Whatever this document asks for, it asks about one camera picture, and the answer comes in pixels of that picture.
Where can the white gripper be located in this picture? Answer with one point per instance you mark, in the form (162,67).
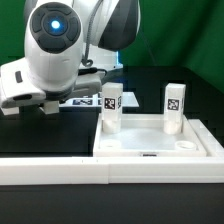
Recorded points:
(16,88)

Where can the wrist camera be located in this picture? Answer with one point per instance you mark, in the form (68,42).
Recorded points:
(87,83)

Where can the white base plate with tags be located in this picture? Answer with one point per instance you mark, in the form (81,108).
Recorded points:
(128,100)

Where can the white square tabletop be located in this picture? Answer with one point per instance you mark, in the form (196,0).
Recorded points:
(142,135)

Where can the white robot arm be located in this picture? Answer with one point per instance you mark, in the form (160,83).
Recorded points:
(57,39)

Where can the white U-shaped obstacle fence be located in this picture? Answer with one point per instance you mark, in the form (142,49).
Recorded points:
(106,170)

